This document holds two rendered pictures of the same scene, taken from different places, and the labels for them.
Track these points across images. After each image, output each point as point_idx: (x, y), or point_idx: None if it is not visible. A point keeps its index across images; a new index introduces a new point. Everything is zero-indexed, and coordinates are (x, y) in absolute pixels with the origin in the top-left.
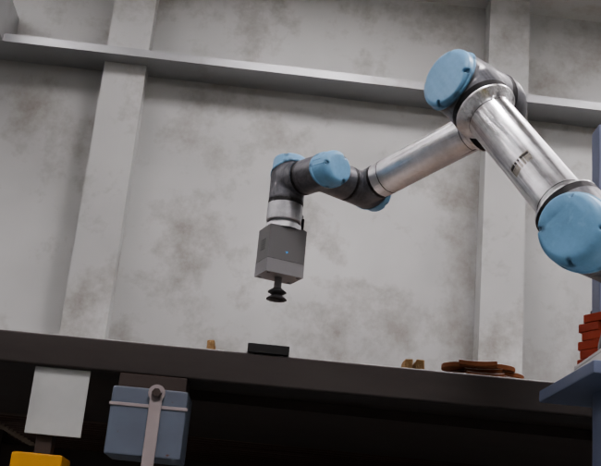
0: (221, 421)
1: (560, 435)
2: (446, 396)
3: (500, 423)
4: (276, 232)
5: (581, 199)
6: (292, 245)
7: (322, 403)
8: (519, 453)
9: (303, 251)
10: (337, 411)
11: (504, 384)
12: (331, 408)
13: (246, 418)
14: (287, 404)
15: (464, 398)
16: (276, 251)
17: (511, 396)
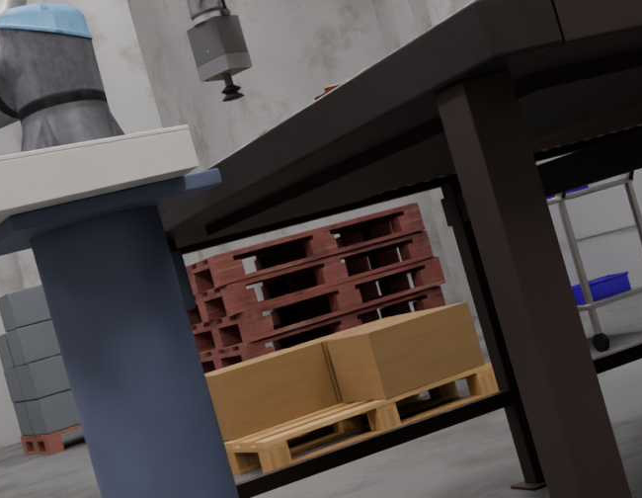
0: (350, 194)
1: (405, 144)
2: (205, 201)
3: (365, 155)
4: (194, 37)
5: None
6: (209, 40)
7: (275, 195)
8: (558, 112)
9: (219, 39)
10: (284, 199)
11: (220, 169)
12: (280, 197)
13: (327, 198)
14: (262, 206)
15: (212, 198)
16: (200, 55)
17: (227, 180)
